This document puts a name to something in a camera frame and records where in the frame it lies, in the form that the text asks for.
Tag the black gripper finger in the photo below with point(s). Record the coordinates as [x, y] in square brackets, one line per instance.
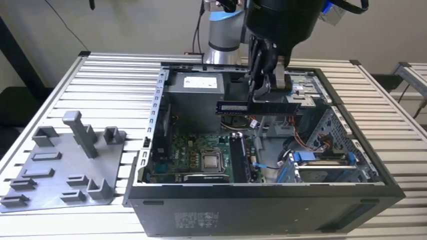
[255, 70]
[282, 75]

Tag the dark blue RAM stick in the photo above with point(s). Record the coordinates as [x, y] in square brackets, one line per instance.
[280, 108]

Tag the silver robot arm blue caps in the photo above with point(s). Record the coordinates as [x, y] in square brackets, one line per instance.
[223, 32]

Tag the black RAM slot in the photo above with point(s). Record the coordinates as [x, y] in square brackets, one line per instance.
[246, 160]
[250, 160]

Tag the grey metal drive cage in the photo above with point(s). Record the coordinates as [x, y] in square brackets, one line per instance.
[308, 81]

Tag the black table corner cap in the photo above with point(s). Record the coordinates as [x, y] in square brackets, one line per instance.
[84, 53]
[355, 62]

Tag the grey power supply box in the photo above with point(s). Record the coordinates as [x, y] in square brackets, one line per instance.
[195, 112]

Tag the hard disk in blue carrier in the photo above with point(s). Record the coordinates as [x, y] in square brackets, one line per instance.
[304, 158]

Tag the white power connector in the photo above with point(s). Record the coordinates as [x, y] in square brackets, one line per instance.
[254, 159]

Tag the CPU socket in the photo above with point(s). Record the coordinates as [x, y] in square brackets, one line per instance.
[211, 151]

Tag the green motherboard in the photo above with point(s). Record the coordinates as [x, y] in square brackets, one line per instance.
[187, 150]

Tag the silver CPU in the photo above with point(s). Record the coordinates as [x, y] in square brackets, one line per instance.
[211, 163]

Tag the black graphics card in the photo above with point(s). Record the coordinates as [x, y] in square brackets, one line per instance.
[204, 178]

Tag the black hanging rod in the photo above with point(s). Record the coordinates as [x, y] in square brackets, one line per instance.
[91, 4]

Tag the black open PC case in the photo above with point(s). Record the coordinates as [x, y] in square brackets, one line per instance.
[234, 212]

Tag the grey parts rack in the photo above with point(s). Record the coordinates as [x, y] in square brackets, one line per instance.
[63, 170]

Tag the aluminium frame table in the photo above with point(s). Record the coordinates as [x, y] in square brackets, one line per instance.
[411, 73]

